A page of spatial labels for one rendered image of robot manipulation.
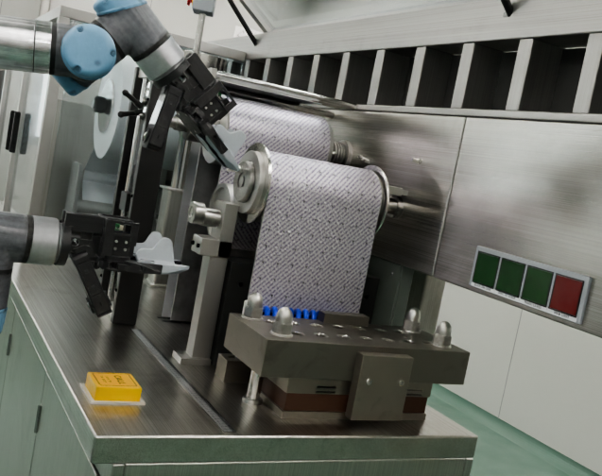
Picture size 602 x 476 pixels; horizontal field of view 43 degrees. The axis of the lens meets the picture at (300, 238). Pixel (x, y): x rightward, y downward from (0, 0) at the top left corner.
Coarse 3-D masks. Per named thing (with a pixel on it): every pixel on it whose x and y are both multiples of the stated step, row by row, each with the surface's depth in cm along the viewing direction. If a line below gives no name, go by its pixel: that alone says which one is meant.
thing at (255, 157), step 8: (248, 152) 141; (256, 152) 138; (248, 160) 140; (256, 160) 137; (256, 168) 137; (264, 168) 136; (256, 176) 136; (264, 176) 135; (256, 184) 136; (264, 184) 135; (256, 192) 135; (248, 200) 138; (256, 200) 136; (240, 208) 141; (248, 208) 138
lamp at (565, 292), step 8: (560, 280) 115; (568, 280) 114; (576, 280) 112; (560, 288) 115; (568, 288) 113; (576, 288) 112; (552, 296) 116; (560, 296) 115; (568, 296) 113; (576, 296) 112; (552, 304) 116; (560, 304) 114; (568, 304) 113; (576, 304) 112; (568, 312) 113
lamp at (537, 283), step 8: (528, 272) 121; (536, 272) 119; (544, 272) 118; (528, 280) 121; (536, 280) 119; (544, 280) 118; (528, 288) 120; (536, 288) 119; (544, 288) 117; (528, 296) 120; (536, 296) 119; (544, 296) 117; (544, 304) 117
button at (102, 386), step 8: (88, 376) 119; (96, 376) 119; (104, 376) 119; (112, 376) 120; (120, 376) 121; (128, 376) 121; (88, 384) 118; (96, 384) 115; (104, 384) 115; (112, 384) 116; (120, 384) 117; (128, 384) 117; (136, 384) 118; (96, 392) 114; (104, 392) 115; (112, 392) 115; (120, 392) 116; (128, 392) 116; (136, 392) 117; (112, 400) 115; (120, 400) 116; (128, 400) 117; (136, 400) 117
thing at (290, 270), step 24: (264, 240) 137; (288, 240) 139; (312, 240) 141; (336, 240) 143; (264, 264) 138; (288, 264) 140; (312, 264) 142; (336, 264) 144; (360, 264) 147; (264, 288) 138; (288, 288) 141; (312, 288) 143; (336, 288) 145; (360, 288) 148
